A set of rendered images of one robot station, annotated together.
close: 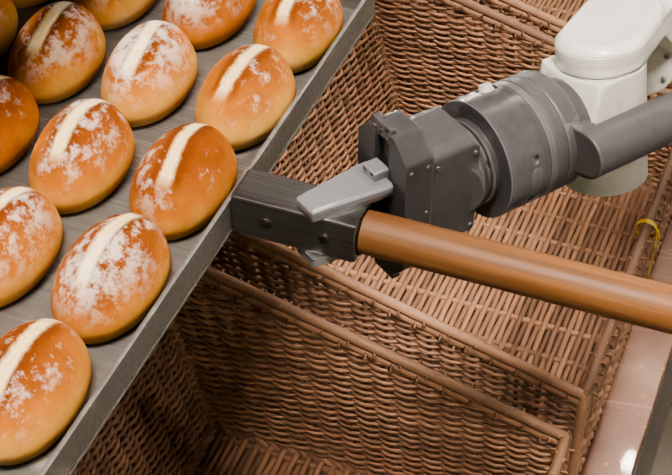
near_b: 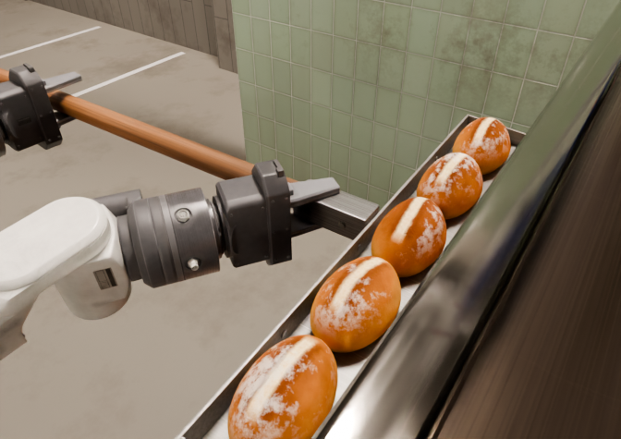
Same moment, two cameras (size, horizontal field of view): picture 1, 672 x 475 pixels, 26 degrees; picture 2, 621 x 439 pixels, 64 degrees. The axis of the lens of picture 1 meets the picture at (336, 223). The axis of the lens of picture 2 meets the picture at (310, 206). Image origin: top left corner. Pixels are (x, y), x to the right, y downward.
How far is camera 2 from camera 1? 1.20 m
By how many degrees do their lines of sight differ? 101
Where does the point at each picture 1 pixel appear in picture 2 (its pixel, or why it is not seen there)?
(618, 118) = (107, 201)
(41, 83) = not seen: hidden behind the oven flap
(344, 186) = (309, 187)
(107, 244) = (454, 156)
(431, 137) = (245, 182)
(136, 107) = not seen: hidden behind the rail
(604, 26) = (56, 225)
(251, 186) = (365, 207)
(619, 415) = not seen: outside the picture
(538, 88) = (149, 203)
